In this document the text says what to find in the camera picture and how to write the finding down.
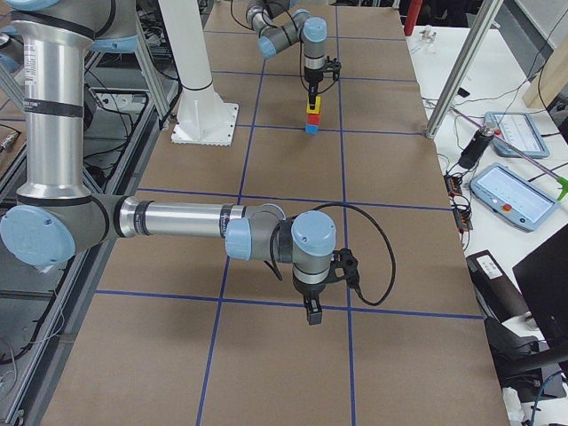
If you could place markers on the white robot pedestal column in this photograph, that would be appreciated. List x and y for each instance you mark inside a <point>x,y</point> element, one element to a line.
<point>203,118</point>

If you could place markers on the teach pendant tablet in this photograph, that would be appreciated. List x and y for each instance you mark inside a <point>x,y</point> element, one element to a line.
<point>513,198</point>
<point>519,130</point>

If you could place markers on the blue cube block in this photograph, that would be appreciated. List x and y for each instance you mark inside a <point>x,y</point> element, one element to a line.
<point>311,128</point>

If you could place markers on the near teach pendant tablet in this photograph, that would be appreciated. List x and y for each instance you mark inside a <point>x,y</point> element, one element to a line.
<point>513,198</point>

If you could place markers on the red cube block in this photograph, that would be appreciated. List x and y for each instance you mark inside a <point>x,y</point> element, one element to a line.
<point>313,120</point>

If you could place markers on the small circuit board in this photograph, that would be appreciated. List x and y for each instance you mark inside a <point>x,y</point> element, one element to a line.
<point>460,204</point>

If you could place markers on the yellow cube block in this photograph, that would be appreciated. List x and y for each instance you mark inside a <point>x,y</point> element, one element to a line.
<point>314,107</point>

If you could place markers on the far teach pendant tablet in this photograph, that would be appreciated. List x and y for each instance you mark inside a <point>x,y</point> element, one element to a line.
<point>519,130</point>

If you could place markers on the aluminium frame post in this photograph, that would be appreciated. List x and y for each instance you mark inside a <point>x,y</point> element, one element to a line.
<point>468,52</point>

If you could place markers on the black box with label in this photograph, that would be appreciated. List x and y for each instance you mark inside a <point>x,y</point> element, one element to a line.
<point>497,290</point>

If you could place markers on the black monitor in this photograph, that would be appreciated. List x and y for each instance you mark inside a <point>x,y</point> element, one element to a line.
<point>542,278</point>

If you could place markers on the red fire extinguisher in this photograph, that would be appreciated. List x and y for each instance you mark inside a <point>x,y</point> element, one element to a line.
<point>413,12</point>

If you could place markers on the black cylinder device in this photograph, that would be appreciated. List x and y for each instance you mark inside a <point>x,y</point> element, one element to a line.
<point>475,148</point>

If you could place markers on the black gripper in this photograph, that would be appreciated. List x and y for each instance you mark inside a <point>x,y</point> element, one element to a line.
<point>312,84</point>
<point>311,289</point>

